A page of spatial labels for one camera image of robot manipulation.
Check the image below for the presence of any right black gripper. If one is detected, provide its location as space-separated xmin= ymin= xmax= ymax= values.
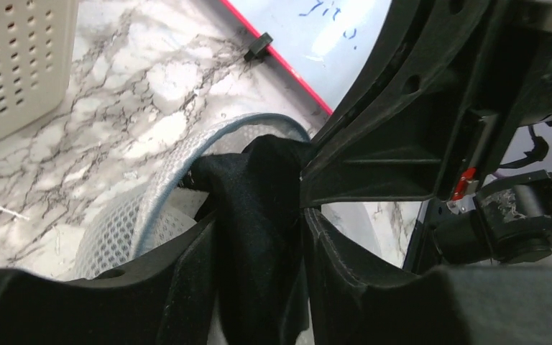
xmin=300 ymin=1 xmax=552 ymax=274

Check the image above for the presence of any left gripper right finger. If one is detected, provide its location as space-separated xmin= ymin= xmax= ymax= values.
xmin=303 ymin=208 xmax=552 ymax=344

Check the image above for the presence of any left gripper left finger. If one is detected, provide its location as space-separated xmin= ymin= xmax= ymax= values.
xmin=0 ymin=215 xmax=216 ymax=344

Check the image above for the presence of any black bra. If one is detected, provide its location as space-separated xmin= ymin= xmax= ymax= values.
xmin=180 ymin=134 xmax=313 ymax=344

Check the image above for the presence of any cream laundry basket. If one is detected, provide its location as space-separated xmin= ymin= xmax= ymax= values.
xmin=0 ymin=0 xmax=78 ymax=139

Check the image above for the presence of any pink framed whiteboard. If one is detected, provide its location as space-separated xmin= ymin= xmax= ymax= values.
xmin=223 ymin=0 xmax=392 ymax=114

